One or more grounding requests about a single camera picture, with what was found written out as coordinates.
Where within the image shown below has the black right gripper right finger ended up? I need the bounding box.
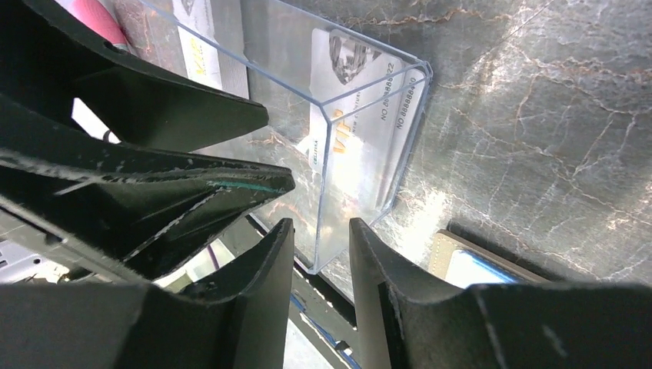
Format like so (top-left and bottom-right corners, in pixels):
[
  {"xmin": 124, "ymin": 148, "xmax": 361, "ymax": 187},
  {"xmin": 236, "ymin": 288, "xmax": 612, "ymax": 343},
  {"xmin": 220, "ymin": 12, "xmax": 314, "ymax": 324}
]
[{"xmin": 349, "ymin": 218, "xmax": 651, "ymax": 368}]

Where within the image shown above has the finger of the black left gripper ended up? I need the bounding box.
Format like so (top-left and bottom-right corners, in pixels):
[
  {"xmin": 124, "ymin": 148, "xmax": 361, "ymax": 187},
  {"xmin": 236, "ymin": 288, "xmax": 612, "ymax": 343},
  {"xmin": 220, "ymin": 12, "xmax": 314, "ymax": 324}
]
[
  {"xmin": 1, "ymin": 1, "xmax": 269, "ymax": 152},
  {"xmin": 1, "ymin": 99, "xmax": 294, "ymax": 281}
]

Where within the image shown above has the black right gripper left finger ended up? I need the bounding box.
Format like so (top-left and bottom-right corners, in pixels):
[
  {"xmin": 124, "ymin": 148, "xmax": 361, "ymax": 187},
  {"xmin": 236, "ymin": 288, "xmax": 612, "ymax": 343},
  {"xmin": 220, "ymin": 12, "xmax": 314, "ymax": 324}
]
[{"xmin": 1, "ymin": 218, "xmax": 294, "ymax": 368}]

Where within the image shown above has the clear acrylic card box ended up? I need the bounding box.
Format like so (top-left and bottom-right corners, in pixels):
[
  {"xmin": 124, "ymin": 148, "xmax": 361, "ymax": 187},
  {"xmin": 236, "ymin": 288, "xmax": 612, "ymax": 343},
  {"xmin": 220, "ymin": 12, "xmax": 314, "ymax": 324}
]
[
  {"xmin": 144, "ymin": 1, "xmax": 432, "ymax": 274},
  {"xmin": 111, "ymin": 1, "xmax": 250, "ymax": 98}
]

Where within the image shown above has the silver vip card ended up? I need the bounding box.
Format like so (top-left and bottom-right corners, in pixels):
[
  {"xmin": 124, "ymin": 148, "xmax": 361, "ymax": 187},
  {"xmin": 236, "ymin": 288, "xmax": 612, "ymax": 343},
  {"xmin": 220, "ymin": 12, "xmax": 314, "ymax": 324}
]
[
  {"xmin": 376, "ymin": 69, "xmax": 425, "ymax": 208},
  {"xmin": 298, "ymin": 28, "xmax": 406, "ymax": 205}
]

